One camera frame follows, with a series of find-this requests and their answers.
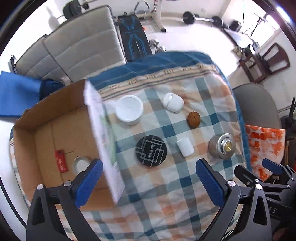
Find silver tin white lid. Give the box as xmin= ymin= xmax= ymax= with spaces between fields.
xmin=72 ymin=156 xmax=91 ymax=175

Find silver metal canister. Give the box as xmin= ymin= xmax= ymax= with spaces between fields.
xmin=208 ymin=133 xmax=236 ymax=160

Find red rectangular lighter box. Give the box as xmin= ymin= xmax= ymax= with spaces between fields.
xmin=55 ymin=150 xmax=69 ymax=173

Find small white cup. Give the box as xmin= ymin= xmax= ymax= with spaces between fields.
xmin=177 ymin=137 xmax=195 ymax=157

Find brown walnut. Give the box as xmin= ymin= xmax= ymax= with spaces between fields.
xmin=187 ymin=111 xmax=201 ymax=128

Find black round patterned tin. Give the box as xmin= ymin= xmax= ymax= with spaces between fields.
xmin=135 ymin=135 xmax=168 ymax=167

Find white round jar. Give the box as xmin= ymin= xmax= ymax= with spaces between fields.
xmin=115 ymin=95 xmax=144 ymax=126

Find white earbud case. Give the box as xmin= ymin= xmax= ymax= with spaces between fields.
xmin=162 ymin=92 xmax=184 ymax=113

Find orange white floral cloth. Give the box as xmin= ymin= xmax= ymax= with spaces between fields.
xmin=245 ymin=125 xmax=286 ymax=181

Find open cardboard box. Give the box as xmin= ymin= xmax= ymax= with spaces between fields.
xmin=13 ymin=80 xmax=125 ymax=211

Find grey chair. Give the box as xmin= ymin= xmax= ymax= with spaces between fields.
xmin=233 ymin=83 xmax=282 ymax=129

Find plaid checkered tablecloth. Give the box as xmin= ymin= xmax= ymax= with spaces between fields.
xmin=9 ymin=51 xmax=253 ymax=241

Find dark wooden chair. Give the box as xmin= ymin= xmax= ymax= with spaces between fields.
xmin=239 ymin=43 xmax=290 ymax=83

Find blue foam mat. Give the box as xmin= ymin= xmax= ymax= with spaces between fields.
xmin=0 ymin=71 xmax=42 ymax=118

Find grey cushion rear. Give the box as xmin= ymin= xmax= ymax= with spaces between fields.
xmin=9 ymin=35 xmax=67 ymax=81

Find grey cushion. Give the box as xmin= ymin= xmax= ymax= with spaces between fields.
xmin=9 ymin=35 xmax=67 ymax=81
xmin=43 ymin=5 xmax=126 ymax=82

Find grey cushion front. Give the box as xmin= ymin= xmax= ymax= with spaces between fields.
xmin=43 ymin=5 xmax=126 ymax=82

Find black blue bench pad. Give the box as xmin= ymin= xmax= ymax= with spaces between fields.
xmin=118 ymin=15 xmax=152 ymax=62

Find small barbell on floor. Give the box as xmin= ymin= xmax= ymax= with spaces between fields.
xmin=182 ymin=11 xmax=223 ymax=28

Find barbell with black plates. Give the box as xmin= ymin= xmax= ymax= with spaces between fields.
xmin=62 ymin=0 xmax=96 ymax=20

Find white weight bench rack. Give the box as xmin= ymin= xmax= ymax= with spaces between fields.
xmin=133 ymin=0 xmax=166 ymax=33

